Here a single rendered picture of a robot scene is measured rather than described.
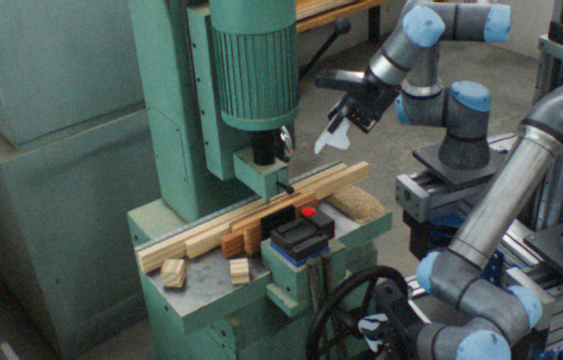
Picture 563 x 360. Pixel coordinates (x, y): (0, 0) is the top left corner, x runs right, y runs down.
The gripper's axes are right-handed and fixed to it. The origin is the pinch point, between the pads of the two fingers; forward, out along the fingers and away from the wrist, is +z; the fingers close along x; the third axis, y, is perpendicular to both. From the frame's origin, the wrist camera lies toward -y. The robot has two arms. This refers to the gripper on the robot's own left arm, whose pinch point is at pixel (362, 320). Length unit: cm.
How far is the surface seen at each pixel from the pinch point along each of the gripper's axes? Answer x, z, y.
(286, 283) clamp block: -5.8, 15.4, -10.0
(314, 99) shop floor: 167, 249, -40
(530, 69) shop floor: 303, 199, -6
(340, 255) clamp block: 6.4, 10.1, -11.2
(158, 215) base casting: -11, 68, -30
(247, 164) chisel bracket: 1.8, 27.9, -36.2
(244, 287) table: -13.2, 20.6, -12.2
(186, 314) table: -27.5, 20.3, -13.0
